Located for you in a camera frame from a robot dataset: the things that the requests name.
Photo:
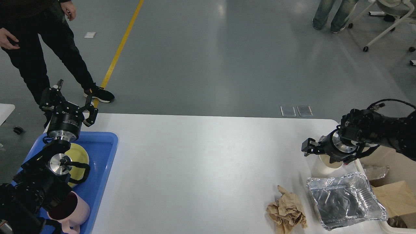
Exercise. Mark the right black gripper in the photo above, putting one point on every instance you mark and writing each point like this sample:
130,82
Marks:
332,145

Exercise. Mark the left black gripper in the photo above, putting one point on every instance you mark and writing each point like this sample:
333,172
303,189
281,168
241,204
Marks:
64,125

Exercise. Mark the white paper cup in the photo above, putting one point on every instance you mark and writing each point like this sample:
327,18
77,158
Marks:
322,167

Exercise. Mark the yellow plate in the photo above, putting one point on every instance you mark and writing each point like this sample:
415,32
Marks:
78,154

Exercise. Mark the aluminium foil tray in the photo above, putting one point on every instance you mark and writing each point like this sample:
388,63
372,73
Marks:
344,200

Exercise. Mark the brown paper ball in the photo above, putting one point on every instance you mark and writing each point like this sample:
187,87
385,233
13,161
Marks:
286,212

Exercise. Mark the brown paper bag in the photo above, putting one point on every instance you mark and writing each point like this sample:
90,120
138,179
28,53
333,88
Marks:
397,198

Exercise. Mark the pink mug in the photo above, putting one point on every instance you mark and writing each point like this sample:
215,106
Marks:
71,213

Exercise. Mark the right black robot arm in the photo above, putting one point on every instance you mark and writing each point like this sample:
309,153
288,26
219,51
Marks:
361,132

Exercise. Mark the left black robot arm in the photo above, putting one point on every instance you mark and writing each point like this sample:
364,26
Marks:
43,180

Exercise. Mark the floor socket plate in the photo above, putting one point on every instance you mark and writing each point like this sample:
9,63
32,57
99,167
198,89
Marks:
288,111
304,110

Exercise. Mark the blue plastic tray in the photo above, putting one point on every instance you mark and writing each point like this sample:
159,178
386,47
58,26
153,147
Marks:
101,148

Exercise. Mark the crumpled foil in bin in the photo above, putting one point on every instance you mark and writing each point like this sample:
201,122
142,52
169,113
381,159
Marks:
375,172

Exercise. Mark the white office chair left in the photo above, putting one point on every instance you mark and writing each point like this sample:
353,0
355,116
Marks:
5,112

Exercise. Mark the beige waste bin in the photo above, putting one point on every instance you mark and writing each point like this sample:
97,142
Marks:
401,168

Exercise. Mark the person in grey jeans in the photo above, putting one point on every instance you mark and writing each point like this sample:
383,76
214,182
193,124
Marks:
340,19

